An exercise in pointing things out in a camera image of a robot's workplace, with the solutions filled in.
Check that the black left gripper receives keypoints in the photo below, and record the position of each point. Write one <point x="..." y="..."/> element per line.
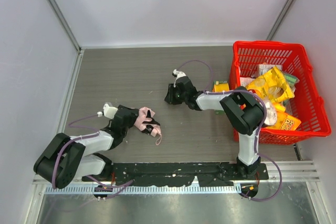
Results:
<point x="135" y="115"/>

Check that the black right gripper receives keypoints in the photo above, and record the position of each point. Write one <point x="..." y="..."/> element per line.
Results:
<point x="171" y="94"/>

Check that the pink folding umbrella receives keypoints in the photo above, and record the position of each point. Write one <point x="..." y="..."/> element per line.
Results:
<point x="146" y="123"/>

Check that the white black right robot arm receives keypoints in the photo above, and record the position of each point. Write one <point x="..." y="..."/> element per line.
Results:
<point x="245" y="111"/>

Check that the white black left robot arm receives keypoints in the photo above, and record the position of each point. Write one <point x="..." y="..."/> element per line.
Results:
<point x="71" y="157"/>

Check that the orange green carton box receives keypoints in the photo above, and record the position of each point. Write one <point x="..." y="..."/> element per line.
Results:
<point x="220" y="86"/>

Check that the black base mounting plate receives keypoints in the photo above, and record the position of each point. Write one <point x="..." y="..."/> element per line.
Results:
<point x="208" y="174"/>

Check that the red plastic basket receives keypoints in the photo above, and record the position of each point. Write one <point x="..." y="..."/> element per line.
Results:
<point x="307" y="105"/>

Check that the white wrapped packet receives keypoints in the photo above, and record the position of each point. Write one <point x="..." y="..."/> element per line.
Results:
<point x="263" y="68"/>

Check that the yellow chips bag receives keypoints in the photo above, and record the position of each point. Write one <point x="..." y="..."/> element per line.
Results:
<point x="272" y="85"/>

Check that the orange snack bag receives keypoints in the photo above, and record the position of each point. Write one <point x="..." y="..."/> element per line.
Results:
<point x="285" y="122"/>

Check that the green snack packet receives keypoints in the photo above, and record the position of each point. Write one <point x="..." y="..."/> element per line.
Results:
<point x="290" y="79"/>

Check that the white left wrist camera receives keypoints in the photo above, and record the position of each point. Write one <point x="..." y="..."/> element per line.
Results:
<point x="108" y="111"/>

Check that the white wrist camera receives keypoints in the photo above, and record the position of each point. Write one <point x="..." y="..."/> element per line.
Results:
<point x="108" y="111"/>
<point x="178" y="74"/>

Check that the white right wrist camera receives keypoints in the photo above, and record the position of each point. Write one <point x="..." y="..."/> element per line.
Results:
<point x="178" y="74"/>

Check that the white slotted cable duct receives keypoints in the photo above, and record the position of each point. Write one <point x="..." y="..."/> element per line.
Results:
<point x="136" y="190"/>

